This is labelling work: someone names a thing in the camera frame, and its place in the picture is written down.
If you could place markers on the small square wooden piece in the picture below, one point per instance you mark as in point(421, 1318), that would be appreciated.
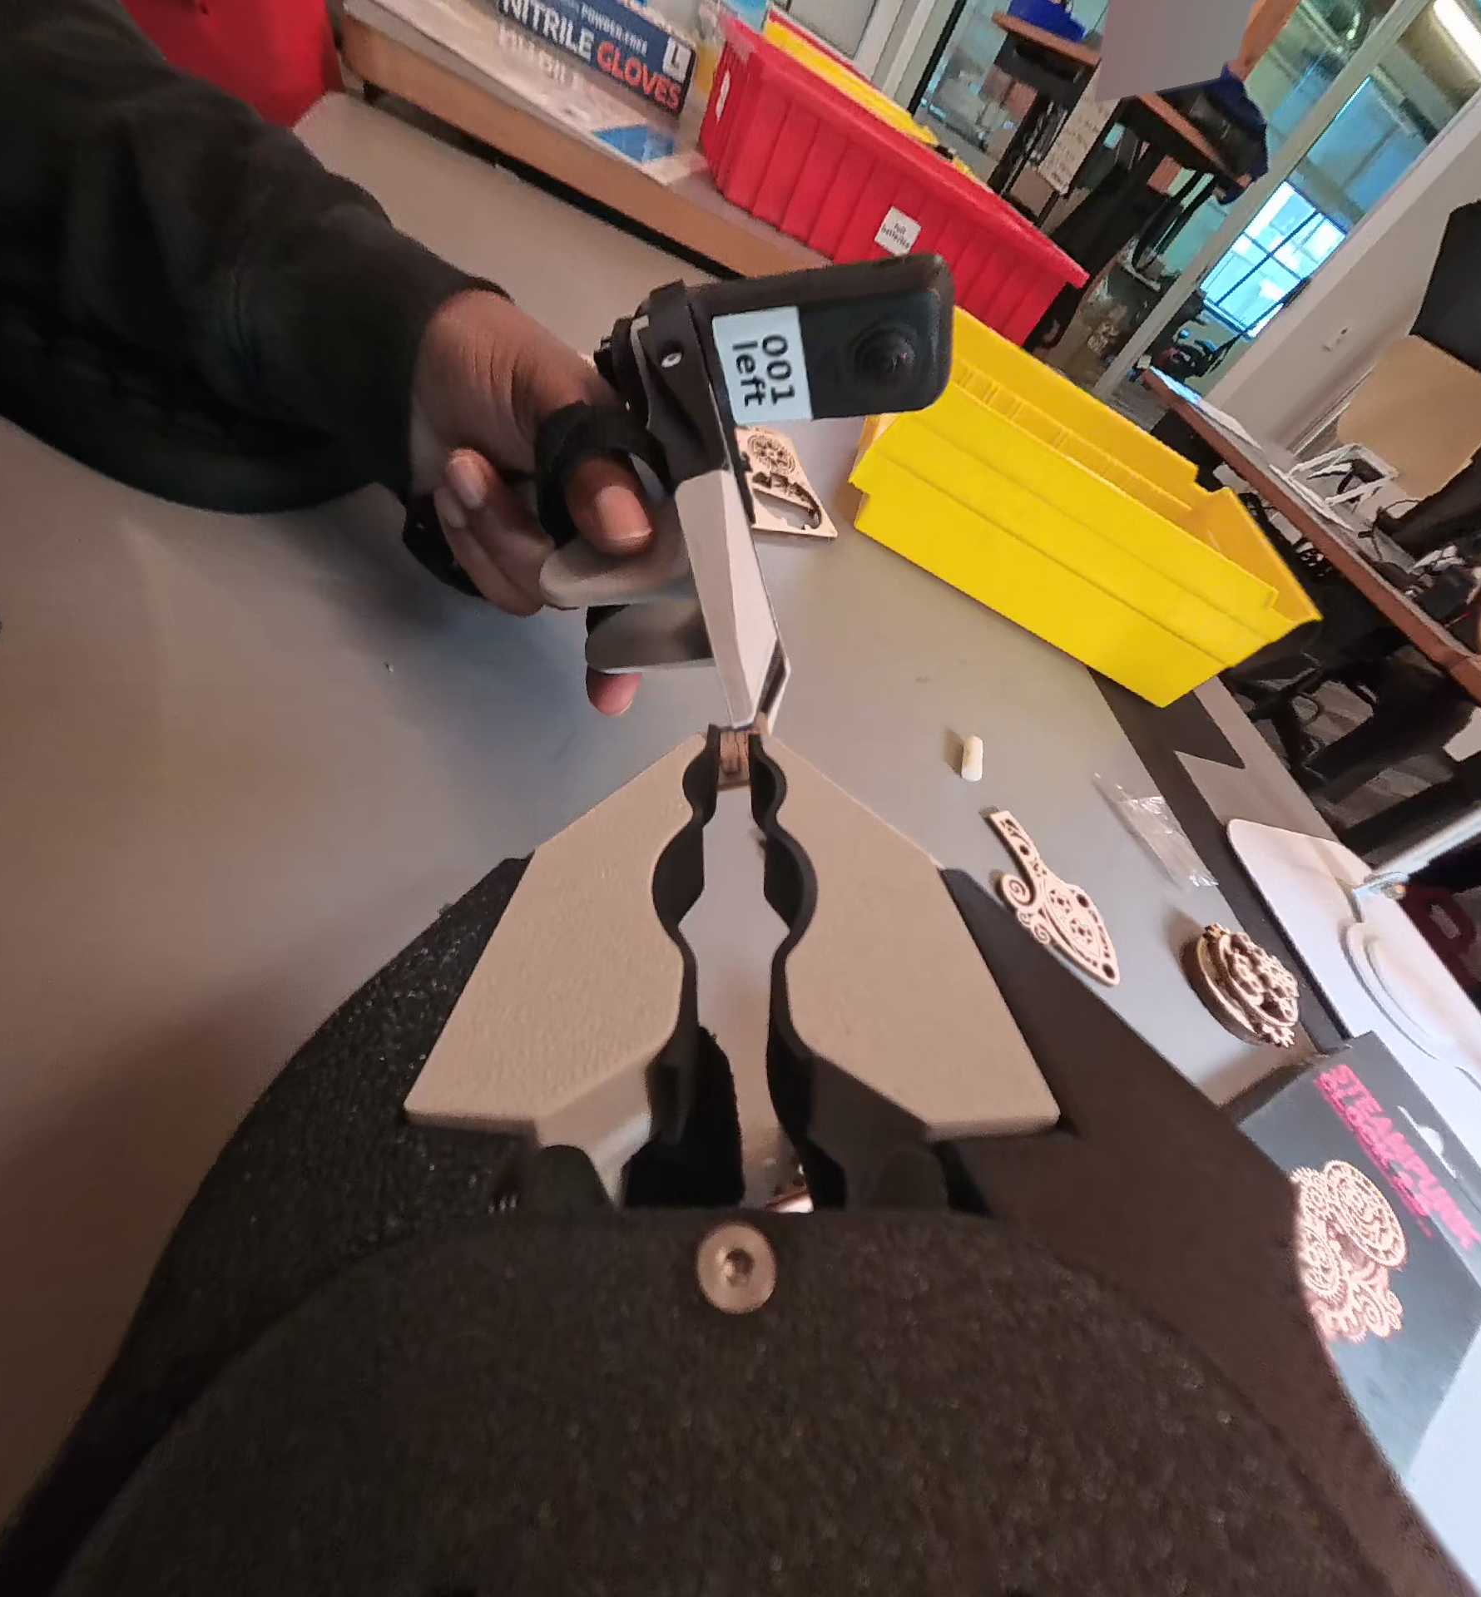
point(733, 755)

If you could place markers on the blue glove box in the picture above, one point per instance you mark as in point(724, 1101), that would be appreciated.
point(591, 44)

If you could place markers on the red plastic bin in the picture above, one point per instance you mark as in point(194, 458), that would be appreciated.
point(840, 175)

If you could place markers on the red bag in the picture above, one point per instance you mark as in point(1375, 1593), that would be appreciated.
point(1453, 936)

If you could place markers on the person's left forearm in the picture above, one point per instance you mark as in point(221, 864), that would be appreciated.
point(167, 250)

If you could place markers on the wooden side table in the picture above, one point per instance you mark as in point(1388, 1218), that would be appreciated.
point(542, 151)

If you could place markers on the yellow plastic bin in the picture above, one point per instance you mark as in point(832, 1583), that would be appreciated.
point(1066, 562)
point(840, 76)

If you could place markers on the small clear plastic bag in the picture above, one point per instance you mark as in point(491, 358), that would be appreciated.
point(1160, 830)

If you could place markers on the black puzzle box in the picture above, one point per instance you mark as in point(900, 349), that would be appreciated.
point(1315, 1149)

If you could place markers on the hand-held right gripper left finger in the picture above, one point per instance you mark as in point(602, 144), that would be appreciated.
point(554, 987)

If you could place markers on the white book stand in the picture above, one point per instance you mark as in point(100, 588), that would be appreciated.
point(1315, 898)

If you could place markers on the stacked wooden gear disc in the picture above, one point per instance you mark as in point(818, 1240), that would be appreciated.
point(1247, 987)

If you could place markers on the grey desk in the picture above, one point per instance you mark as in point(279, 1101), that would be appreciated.
point(255, 750)

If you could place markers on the wooden sheet with large cutouts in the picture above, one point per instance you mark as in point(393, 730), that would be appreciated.
point(803, 513)

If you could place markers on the wooden background table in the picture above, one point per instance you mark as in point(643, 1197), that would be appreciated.
point(1378, 588)

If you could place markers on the ornate wooden paddle piece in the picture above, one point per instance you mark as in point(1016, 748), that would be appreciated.
point(1066, 917)

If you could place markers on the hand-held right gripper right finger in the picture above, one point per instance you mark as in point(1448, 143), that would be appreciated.
point(904, 999)

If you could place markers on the person's left hand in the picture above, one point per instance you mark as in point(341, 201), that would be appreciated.
point(492, 400)

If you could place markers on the beige chair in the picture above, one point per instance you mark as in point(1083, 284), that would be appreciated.
point(1415, 412)

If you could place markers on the white wax stick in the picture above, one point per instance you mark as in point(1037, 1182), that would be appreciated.
point(972, 759)

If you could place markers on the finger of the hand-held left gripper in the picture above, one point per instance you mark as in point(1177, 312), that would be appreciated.
point(776, 694)
point(730, 588)

